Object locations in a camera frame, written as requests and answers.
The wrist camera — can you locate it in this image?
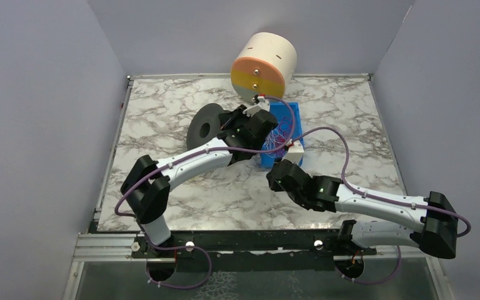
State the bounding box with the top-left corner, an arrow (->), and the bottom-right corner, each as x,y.
242,94 -> 270,117
282,139 -> 304,165

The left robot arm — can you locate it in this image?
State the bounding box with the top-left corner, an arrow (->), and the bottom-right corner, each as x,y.
121,103 -> 278,246

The black cable spool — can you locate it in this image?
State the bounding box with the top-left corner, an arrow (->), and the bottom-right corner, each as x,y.
186,103 -> 224,150

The blue plastic bin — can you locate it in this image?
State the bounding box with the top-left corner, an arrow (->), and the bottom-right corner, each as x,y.
260,101 -> 303,169

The aluminium frame rail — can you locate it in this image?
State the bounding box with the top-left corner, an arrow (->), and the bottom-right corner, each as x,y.
72,233 -> 136,262

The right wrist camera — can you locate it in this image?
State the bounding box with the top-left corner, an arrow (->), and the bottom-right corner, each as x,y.
282,139 -> 304,165

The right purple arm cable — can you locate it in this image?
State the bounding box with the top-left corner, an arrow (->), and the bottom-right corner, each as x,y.
285,126 -> 472,286

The red wire bundle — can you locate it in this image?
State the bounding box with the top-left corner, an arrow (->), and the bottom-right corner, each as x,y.
271,117 -> 297,144

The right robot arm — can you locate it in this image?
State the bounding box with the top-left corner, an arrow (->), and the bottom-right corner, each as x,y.
266,160 -> 460,259

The white wire bundle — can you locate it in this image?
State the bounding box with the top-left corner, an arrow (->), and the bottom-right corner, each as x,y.
263,134 -> 284,158

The cream cylindrical drawer container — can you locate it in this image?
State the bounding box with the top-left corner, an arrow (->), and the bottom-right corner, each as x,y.
230,32 -> 298,101

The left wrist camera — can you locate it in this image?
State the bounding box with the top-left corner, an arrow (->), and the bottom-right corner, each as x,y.
242,94 -> 270,117

